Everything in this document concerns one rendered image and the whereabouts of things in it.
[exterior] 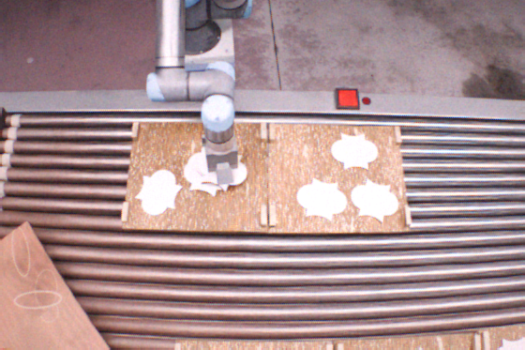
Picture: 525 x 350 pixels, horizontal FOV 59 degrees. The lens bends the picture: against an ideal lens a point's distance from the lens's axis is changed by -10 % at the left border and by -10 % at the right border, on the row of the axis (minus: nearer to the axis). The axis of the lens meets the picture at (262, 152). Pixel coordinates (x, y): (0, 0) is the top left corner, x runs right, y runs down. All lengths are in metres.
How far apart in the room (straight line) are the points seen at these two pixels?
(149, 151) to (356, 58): 1.72
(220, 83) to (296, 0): 2.05
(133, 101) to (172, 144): 0.22
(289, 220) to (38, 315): 0.73
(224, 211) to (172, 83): 0.40
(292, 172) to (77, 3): 2.27
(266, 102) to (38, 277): 0.88
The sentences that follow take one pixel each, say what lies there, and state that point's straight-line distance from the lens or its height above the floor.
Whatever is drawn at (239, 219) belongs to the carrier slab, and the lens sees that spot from 1.45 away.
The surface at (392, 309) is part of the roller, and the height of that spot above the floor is 0.92.
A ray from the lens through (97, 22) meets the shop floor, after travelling 3.27.
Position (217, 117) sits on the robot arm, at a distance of 1.19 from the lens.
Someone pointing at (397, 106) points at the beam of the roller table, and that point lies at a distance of 1.72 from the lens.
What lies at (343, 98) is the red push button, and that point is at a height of 0.93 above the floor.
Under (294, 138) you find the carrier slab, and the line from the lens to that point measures 1.57.
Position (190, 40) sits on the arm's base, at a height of 0.94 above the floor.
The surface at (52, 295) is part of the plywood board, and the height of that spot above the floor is 1.04.
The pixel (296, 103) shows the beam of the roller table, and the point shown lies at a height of 0.92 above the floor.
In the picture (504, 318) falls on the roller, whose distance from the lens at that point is 1.58.
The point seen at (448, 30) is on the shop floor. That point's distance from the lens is 3.37.
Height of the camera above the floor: 2.29
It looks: 62 degrees down
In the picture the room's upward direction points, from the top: 4 degrees clockwise
